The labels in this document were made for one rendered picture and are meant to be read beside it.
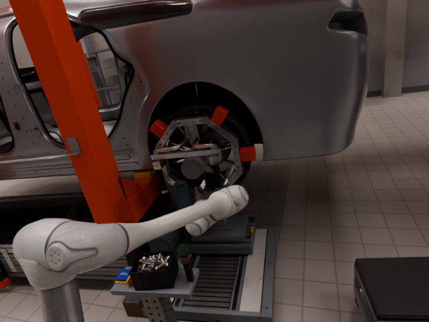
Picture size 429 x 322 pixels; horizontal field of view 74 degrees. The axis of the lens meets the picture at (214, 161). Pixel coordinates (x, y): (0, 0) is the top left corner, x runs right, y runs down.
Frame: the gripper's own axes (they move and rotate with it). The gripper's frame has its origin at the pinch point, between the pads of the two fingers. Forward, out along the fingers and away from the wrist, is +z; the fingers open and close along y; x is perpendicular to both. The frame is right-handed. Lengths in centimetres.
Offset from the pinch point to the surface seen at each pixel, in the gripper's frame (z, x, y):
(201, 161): 17.7, 5.6, -11.5
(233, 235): 34, -60, -4
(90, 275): 0, -67, -104
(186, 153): 8.8, 14.8, -15.9
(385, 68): 491, -22, 224
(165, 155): 8.8, 14.7, -28.7
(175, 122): 27.4, 28.4, -25.9
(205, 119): 27.4, 28.6, -7.1
